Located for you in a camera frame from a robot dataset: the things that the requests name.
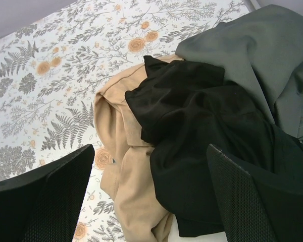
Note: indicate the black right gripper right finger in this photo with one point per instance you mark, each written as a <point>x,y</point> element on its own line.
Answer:
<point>255,204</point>

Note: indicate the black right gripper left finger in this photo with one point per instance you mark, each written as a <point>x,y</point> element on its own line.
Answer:
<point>44,204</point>

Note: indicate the black t shirt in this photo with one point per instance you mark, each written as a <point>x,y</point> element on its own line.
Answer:
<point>185,106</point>

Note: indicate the beige t shirt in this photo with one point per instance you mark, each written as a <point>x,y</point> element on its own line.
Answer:
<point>128,181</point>

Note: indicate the floral patterned table mat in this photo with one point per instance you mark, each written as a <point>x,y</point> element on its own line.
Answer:
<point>51,70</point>

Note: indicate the grey green t shirt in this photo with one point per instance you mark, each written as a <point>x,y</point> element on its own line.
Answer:
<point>263,52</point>

